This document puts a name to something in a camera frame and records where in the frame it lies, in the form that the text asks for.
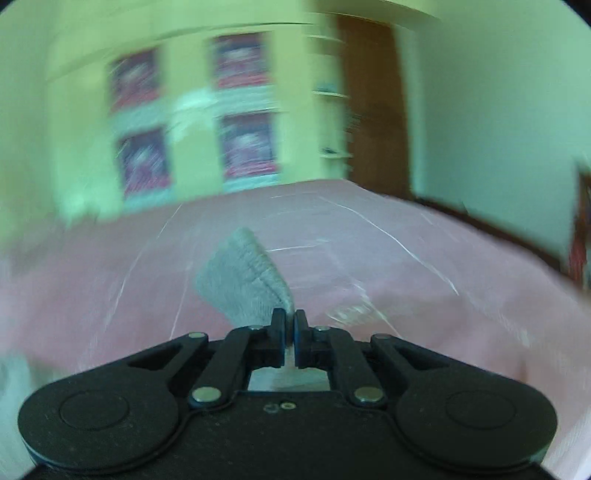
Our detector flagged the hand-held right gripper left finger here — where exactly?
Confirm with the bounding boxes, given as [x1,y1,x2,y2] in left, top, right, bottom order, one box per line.
[128,308,288,409]

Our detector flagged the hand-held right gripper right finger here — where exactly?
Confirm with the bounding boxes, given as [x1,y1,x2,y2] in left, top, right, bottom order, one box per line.
[294,309,451,409]

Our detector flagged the pink checked bedsheet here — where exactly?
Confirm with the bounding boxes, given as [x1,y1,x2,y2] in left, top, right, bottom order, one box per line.
[0,178,591,480]

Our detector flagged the brown wooden door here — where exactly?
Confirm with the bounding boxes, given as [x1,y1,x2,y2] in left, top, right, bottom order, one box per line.
[336,15,413,198]

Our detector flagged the reddish brown wooden furniture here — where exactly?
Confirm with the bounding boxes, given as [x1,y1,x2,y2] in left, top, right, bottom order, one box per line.
[570,159,591,289]

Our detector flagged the dark wooden bed frame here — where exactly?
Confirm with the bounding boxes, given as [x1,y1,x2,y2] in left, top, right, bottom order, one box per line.
[414,196,571,275]

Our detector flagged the white wall shelf unit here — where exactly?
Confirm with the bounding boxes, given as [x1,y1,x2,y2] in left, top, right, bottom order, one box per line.
[307,33,356,161]

